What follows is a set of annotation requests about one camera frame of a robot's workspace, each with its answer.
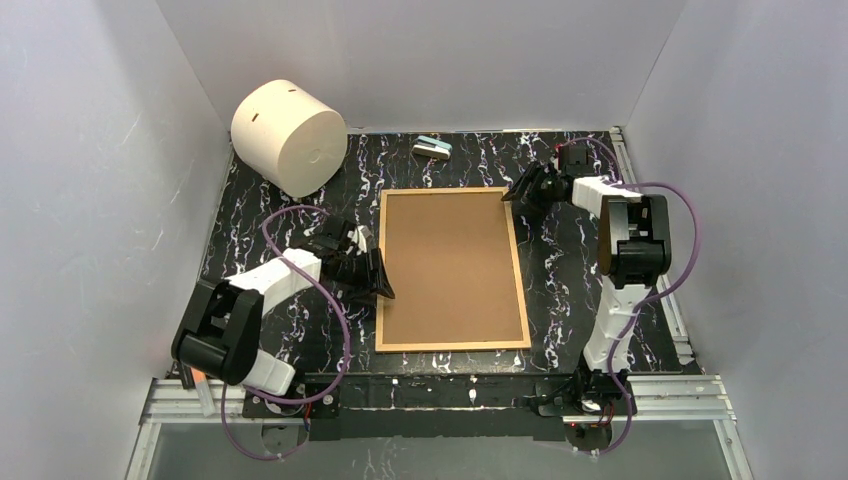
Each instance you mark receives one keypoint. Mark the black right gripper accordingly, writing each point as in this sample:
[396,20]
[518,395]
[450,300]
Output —
[542,183]

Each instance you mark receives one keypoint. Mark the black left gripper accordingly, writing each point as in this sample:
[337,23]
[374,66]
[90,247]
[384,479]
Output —
[354,268]

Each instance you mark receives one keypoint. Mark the light wooden picture frame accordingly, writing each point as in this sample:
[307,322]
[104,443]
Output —
[384,331]

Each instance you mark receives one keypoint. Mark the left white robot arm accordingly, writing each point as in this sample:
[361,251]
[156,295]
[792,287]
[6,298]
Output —
[219,333]

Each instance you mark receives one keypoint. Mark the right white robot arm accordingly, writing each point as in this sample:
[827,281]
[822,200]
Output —
[634,244]

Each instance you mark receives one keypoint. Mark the teal white stapler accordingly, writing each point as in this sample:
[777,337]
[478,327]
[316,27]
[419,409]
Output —
[431,148]

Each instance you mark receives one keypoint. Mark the large white cylinder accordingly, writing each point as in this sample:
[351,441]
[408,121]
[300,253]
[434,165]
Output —
[292,139]

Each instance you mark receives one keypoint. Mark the peach cap glue stick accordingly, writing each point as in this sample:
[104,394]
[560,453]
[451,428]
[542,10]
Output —
[204,393]

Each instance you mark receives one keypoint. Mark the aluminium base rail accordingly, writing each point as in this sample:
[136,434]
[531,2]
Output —
[438,427]

